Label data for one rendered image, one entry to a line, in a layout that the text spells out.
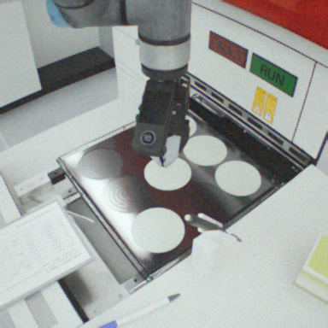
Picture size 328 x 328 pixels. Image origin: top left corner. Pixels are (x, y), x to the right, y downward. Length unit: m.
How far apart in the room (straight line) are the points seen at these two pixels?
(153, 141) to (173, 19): 0.17
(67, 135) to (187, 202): 0.44
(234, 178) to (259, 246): 0.22
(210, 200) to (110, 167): 0.23
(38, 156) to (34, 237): 0.39
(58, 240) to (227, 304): 0.29
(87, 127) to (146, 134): 0.53
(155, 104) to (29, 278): 0.33
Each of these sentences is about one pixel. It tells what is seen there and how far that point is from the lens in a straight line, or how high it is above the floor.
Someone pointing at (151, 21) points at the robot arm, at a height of 1.27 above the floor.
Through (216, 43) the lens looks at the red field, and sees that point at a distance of 0.80.
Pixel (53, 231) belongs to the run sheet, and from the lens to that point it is 0.59.
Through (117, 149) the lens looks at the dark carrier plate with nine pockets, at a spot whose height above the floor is 0.90.
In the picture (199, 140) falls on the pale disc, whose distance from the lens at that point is 0.82.
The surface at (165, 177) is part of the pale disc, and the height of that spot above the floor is 0.90.
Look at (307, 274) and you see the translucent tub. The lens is 0.51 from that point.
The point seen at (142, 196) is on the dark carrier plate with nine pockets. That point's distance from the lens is 0.70.
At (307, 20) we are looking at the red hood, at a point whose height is 1.26.
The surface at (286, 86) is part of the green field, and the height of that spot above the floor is 1.09.
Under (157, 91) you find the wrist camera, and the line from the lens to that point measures 0.51.
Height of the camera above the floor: 1.44
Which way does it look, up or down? 46 degrees down
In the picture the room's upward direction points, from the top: straight up
